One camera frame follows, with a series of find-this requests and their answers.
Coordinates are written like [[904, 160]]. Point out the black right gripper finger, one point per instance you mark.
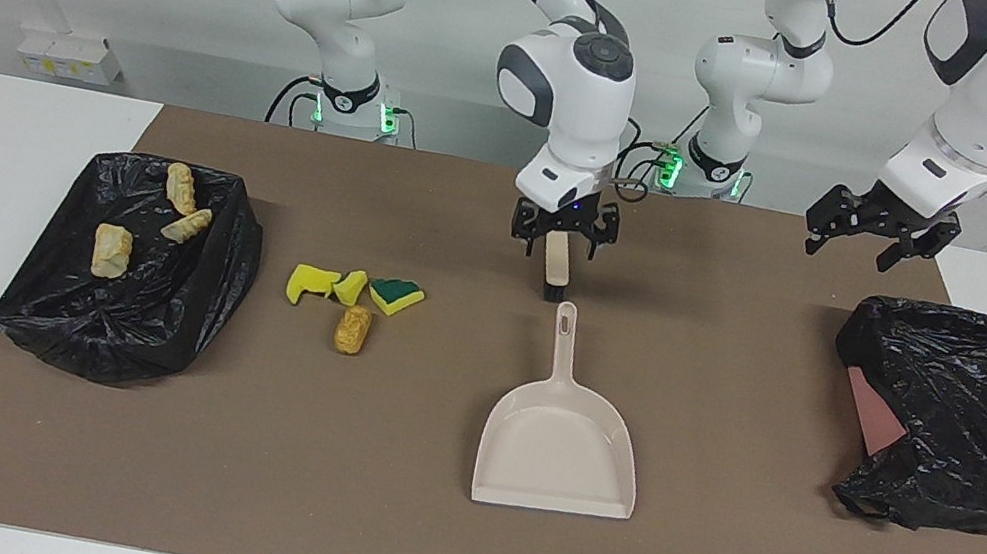
[[605, 234], [527, 230]]

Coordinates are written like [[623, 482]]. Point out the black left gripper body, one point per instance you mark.
[[895, 214]]

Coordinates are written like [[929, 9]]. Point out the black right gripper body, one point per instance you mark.
[[570, 219]]

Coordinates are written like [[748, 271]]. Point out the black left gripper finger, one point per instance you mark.
[[920, 249], [835, 210]]

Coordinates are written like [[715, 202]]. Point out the beige brush with black bristles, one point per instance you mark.
[[556, 266]]

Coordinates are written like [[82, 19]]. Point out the green and yellow sponge piece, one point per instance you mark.
[[395, 297]]

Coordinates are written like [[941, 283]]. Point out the small yellow sponge piece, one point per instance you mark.
[[350, 286]]

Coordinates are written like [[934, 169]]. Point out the brown bread roll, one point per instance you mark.
[[352, 330]]

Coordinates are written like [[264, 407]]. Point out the beige plastic dustpan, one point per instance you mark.
[[559, 451]]

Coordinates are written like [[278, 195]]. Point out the large yellow sponge piece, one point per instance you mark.
[[309, 285]]

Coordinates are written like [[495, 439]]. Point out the pale bread chunk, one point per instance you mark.
[[112, 250]]

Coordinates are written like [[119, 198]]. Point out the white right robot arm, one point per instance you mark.
[[576, 99]]

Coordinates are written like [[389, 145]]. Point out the black trash bag bin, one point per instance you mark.
[[141, 317]]

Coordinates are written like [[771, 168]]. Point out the brown paper table mat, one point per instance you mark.
[[314, 489]]

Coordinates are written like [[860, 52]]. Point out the white wall box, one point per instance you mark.
[[70, 57]]

